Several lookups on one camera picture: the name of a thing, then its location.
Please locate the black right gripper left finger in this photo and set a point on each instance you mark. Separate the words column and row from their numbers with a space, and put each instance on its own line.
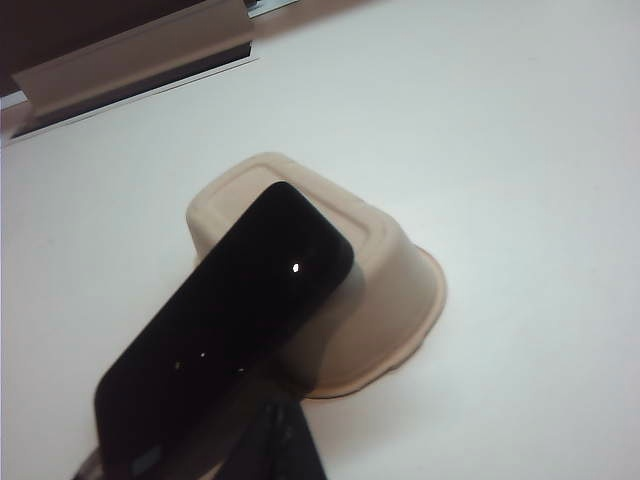
column 92, row 465

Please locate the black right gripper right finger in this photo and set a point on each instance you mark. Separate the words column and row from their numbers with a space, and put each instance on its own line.
column 285, row 440

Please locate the black smartphone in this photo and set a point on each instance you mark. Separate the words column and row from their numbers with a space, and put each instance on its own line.
column 225, row 310

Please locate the grey fabric desk divider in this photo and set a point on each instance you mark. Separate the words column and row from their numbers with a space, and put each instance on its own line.
column 50, row 30

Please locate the silver metal desk rail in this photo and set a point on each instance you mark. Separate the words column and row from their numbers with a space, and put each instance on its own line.
column 270, row 6

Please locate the beige pulp tray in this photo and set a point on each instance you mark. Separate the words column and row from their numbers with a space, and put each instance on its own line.
column 390, row 290

